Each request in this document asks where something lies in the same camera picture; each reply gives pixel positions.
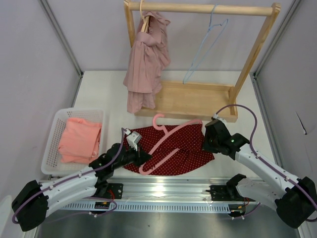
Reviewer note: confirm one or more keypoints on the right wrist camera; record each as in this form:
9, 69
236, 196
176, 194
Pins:
217, 117

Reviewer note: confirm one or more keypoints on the red polka dot cloth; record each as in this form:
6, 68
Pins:
191, 155

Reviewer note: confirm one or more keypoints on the beige plastic hanger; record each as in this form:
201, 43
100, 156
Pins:
145, 19

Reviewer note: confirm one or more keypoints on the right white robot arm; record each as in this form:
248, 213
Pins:
294, 199

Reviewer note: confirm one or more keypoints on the aluminium mounting rail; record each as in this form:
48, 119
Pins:
166, 195

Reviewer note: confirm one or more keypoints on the pink skirt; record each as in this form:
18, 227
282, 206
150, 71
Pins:
149, 56

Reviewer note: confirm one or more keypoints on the pink plastic hanger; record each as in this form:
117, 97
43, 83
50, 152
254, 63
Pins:
167, 134

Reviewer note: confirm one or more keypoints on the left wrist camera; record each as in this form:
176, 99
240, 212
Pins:
133, 139

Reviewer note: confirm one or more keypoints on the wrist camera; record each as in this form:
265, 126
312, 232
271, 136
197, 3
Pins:
133, 139
217, 117

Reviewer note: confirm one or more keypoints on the wooden clothes rack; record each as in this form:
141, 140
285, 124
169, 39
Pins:
183, 100

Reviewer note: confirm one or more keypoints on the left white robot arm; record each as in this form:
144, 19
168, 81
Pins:
36, 201

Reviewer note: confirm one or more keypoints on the salmon pink cloth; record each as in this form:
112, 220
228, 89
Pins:
80, 141

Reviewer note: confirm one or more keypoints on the white plastic basket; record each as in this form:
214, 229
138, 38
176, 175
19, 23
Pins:
51, 162

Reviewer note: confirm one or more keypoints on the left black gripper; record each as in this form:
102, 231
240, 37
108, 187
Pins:
139, 155

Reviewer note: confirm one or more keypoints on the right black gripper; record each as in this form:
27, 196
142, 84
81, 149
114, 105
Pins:
206, 147

